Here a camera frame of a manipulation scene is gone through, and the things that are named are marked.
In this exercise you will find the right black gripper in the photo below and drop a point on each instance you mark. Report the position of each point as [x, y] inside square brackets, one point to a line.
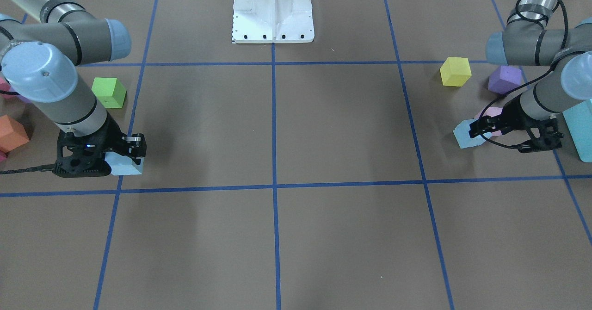
[109, 134]

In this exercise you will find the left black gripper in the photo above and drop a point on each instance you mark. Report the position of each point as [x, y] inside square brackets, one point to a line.
[514, 114]

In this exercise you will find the light blue foam block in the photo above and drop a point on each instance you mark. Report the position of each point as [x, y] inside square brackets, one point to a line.
[461, 133]
[123, 165]

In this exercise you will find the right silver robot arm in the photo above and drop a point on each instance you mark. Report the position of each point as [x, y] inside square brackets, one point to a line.
[40, 61]

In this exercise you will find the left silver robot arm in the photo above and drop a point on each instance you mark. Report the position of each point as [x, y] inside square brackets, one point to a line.
[537, 33]

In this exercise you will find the light pink foam block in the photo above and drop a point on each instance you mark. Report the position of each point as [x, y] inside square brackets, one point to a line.
[491, 111]

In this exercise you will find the purple foam block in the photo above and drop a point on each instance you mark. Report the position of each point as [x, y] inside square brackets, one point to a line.
[504, 79]

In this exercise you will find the green foam block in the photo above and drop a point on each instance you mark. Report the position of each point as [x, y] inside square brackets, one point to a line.
[109, 91]

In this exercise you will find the yellow foam block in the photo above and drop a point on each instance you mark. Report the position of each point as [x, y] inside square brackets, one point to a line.
[455, 71]

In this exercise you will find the teal plastic bin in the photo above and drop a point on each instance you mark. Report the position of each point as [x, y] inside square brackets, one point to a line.
[579, 122]

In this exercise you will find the orange foam block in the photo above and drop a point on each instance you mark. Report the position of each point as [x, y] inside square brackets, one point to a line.
[12, 134]

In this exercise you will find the magenta foam block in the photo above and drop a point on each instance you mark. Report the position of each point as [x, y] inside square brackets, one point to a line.
[5, 87]

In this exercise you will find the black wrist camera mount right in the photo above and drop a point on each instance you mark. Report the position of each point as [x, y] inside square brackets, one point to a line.
[81, 156]

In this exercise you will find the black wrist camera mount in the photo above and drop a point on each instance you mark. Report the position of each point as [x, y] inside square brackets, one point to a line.
[81, 156]
[543, 135]

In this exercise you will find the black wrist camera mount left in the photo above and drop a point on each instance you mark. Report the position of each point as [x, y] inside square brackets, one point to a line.
[543, 135]

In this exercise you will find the white pedestal base plate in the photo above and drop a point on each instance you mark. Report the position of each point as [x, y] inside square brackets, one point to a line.
[272, 21]

